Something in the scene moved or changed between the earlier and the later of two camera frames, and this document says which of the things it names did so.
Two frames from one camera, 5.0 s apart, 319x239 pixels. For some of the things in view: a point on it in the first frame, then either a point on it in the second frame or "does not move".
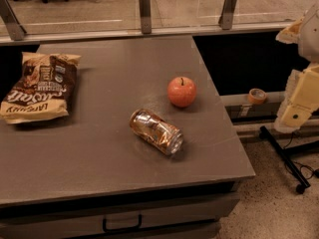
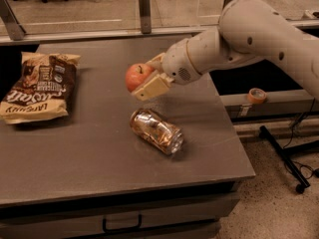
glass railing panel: x=77 y=8 does not move
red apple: x=181 y=92 -> x=136 y=74
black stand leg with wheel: x=285 y=156 does not move
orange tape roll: x=256 y=96 does not move
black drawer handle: x=104 y=226 does not move
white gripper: x=310 y=39 -> x=176 y=61
